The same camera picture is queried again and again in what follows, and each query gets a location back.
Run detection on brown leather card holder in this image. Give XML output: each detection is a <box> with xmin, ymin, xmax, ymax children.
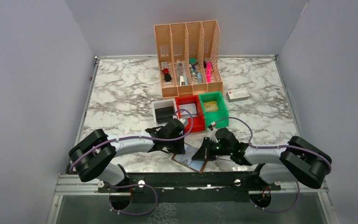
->
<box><xmin>172</xmin><ymin>143</ymin><xmax>207</xmax><ymax>174</ymax></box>

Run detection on red plastic bin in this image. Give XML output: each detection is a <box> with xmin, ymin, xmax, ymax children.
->
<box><xmin>175</xmin><ymin>95</ymin><xmax>206</xmax><ymax>133</ymax></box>

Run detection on white plastic bin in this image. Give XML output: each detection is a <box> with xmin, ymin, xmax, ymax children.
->
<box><xmin>151</xmin><ymin>99</ymin><xmax>177</xmax><ymax>126</ymax></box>

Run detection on green plastic bin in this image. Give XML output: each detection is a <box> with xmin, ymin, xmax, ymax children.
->
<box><xmin>198</xmin><ymin>91</ymin><xmax>229</xmax><ymax>128</ymax></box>

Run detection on peach plastic file organizer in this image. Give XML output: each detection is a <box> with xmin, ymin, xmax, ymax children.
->
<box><xmin>154</xmin><ymin>20</ymin><xmax>223</xmax><ymax>99</ymax></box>

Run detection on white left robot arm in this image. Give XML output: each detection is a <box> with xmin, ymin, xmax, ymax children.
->
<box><xmin>69</xmin><ymin>118</ymin><xmax>188</xmax><ymax>186</ymax></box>

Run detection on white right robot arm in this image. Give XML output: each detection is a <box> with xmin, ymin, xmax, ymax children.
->
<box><xmin>192</xmin><ymin>128</ymin><xmax>332</xmax><ymax>189</ymax></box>

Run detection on black card stack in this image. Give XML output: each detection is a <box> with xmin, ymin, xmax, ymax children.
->
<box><xmin>154</xmin><ymin>106</ymin><xmax>175</xmax><ymax>124</ymax></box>

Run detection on silver VIP card stack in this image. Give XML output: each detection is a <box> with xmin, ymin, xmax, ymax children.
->
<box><xmin>179</xmin><ymin>103</ymin><xmax>198</xmax><ymax>118</ymax></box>

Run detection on gold credit card stack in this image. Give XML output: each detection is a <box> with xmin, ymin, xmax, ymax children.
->
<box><xmin>203</xmin><ymin>101</ymin><xmax>219</xmax><ymax>112</ymax></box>

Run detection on small white label box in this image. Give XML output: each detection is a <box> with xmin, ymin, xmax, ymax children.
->
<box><xmin>226</xmin><ymin>88</ymin><xmax>250</xmax><ymax>102</ymax></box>

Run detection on white stapler tool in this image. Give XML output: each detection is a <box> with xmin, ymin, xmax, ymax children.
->
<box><xmin>179</xmin><ymin>76</ymin><xmax>187</xmax><ymax>86</ymax></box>

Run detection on black round object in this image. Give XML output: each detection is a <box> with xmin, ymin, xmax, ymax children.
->
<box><xmin>164</xmin><ymin>73</ymin><xmax>172</xmax><ymax>82</ymax></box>

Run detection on teal eraser block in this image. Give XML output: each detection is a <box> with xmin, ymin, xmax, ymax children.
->
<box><xmin>189</xmin><ymin>57</ymin><xmax>198</xmax><ymax>65</ymax></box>

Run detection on pink marker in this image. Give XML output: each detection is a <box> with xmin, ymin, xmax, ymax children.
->
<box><xmin>206</xmin><ymin>61</ymin><xmax>212</xmax><ymax>83</ymax></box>

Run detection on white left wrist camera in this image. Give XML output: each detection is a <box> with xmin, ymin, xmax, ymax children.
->
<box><xmin>179</xmin><ymin>118</ymin><xmax>189</xmax><ymax>127</ymax></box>

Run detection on black metal base rail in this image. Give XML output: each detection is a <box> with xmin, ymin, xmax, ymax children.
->
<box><xmin>98</xmin><ymin>171</ymin><xmax>280</xmax><ymax>203</ymax></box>

